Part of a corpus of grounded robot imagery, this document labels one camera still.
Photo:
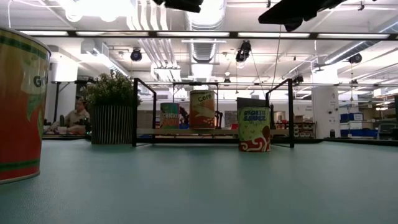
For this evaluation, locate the corn can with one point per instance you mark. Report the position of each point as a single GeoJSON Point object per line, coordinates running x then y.
{"type": "Point", "coordinates": [202, 110]}

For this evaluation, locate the chicken soup can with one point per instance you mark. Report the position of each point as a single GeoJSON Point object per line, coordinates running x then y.
{"type": "Point", "coordinates": [169, 116]}

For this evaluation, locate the spaghetti sauce can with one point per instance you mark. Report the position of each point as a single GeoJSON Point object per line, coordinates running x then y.
{"type": "Point", "coordinates": [254, 130]}

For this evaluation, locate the green beans can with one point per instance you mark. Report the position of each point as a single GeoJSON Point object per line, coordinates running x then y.
{"type": "Point", "coordinates": [21, 109]}

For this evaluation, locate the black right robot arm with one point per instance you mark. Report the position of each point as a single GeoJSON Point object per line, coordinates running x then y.
{"type": "Point", "coordinates": [295, 12]}

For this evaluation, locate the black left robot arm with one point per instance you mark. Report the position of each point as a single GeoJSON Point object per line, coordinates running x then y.
{"type": "Point", "coordinates": [180, 4]}

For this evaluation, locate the dark rectangular panel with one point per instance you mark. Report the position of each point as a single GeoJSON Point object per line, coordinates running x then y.
{"type": "Point", "coordinates": [248, 102]}

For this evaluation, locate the black ceiling spotlight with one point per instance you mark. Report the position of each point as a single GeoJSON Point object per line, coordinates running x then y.
{"type": "Point", "coordinates": [355, 58]}
{"type": "Point", "coordinates": [242, 52]}
{"type": "Point", "coordinates": [136, 55]}

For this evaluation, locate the green table mat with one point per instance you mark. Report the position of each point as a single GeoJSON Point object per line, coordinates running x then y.
{"type": "Point", "coordinates": [199, 186]}

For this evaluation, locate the black overhead rig beam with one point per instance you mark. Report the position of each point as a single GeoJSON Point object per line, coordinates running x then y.
{"type": "Point", "coordinates": [233, 34]}

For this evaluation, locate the potted plant in striped pot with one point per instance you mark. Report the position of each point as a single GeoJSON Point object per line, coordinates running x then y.
{"type": "Point", "coordinates": [112, 124]}

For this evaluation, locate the person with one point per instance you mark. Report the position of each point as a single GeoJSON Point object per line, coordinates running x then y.
{"type": "Point", "coordinates": [76, 118]}

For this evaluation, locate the blue storage bin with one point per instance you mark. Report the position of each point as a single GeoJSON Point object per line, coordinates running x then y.
{"type": "Point", "coordinates": [351, 117]}
{"type": "Point", "coordinates": [357, 133]}

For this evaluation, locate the wooden shelf with black frame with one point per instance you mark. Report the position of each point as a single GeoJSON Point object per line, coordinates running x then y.
{"type": "Point", "coordinates": [186, 131]}

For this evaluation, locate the silver ventilation duct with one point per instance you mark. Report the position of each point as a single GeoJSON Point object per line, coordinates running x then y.
{"type": "Point", "coordinates": [202, 51]}

